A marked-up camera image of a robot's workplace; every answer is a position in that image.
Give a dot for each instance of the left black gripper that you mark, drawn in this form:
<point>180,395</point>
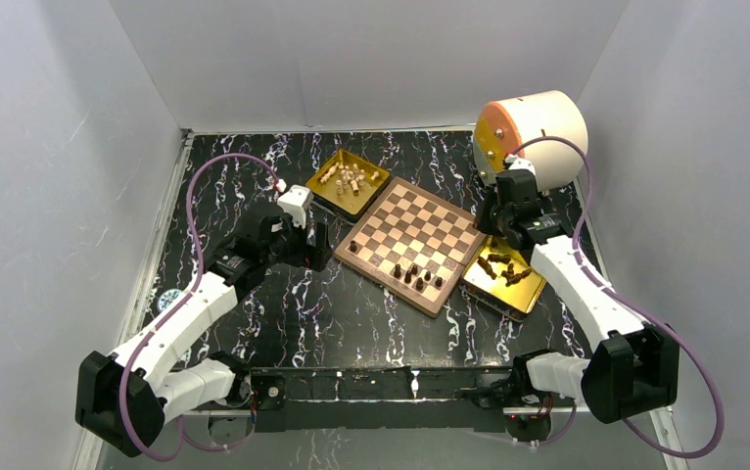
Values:
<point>317,256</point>

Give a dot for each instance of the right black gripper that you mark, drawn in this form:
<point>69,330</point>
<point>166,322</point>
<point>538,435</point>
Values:
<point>482,222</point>

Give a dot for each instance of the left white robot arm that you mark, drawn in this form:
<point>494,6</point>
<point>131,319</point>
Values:
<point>127,396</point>

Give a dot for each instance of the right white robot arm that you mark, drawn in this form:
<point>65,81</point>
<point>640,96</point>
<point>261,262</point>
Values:
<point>634,365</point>

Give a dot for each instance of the pile of dark pieces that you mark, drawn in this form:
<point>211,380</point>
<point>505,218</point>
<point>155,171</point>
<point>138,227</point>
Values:
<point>508,273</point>

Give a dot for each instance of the gold tray dark pieces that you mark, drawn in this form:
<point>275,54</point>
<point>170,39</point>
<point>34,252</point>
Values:
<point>515,302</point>

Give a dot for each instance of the gold tray light pieces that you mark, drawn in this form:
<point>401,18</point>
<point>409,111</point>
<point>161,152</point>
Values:
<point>347,207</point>

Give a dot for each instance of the pile of light pieces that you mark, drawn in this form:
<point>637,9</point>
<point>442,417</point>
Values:
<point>351,178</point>

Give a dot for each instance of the wooden chess board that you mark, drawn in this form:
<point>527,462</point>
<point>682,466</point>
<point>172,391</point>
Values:
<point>409,225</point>

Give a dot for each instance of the white round drawer cabinet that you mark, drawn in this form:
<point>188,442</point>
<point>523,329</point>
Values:
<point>545,130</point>

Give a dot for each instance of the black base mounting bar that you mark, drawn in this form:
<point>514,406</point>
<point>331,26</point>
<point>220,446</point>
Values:
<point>487,399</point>

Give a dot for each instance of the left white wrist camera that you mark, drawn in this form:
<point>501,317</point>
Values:
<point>295,202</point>

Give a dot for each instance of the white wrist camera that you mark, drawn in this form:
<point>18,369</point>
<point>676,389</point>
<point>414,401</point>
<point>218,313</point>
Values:
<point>514,162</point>
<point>295,202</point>

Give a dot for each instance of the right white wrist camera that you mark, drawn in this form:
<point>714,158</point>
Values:
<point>514,162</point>

